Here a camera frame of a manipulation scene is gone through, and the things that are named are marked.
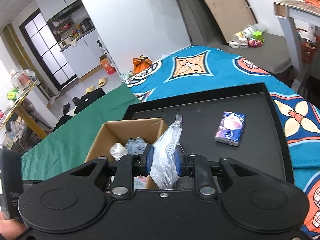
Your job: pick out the black dice stool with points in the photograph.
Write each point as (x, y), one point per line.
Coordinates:
(87, 99)

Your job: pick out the blue patterned blanket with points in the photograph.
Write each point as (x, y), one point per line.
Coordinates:
(199, 68)

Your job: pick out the clear plastic bag item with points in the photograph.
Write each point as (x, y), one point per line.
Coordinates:
(163, 170)

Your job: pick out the grey desk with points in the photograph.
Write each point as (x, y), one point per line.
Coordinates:
(291, 13)

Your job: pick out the grey door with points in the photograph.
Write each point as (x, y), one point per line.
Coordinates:
(189, 19)

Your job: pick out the tissue pack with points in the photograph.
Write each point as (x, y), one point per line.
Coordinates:
(230, 128)

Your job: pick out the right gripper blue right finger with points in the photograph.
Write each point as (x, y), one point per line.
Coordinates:
(180, 161)

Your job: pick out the white soft bundle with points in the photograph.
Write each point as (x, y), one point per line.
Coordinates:
(117, 151)

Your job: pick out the denim blue plush toy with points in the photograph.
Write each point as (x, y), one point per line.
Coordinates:
(135, 146)

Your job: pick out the grey bench mattress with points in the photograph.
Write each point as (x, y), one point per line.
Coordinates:
(273, 56)

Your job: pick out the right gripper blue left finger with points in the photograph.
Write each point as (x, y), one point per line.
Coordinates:
(149, 158)

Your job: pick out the white kitchen cabinet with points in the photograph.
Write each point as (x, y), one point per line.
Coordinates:
(85, 55)

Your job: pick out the yellow slipper right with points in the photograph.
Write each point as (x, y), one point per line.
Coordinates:
(102, 82)

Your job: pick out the person's left hand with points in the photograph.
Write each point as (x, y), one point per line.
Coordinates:
(10, 229)

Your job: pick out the fluffy blue plush toy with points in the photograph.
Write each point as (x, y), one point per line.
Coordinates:
(141, 183)

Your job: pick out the leaning black framed board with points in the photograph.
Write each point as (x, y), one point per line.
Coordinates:
(231, 16)

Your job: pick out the black plastic tray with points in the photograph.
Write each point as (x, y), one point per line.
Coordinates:
(262, 146)

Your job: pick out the yellow slipper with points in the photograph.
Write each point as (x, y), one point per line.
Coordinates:
(102, 82)
(89, 89)

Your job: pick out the orange bag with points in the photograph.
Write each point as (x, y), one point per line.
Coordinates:
(140, 64)

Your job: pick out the orange cardboard box on floor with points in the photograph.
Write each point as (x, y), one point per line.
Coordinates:
(104, 62)

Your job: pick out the yellow slipper left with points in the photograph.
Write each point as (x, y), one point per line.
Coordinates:
(89, 89)

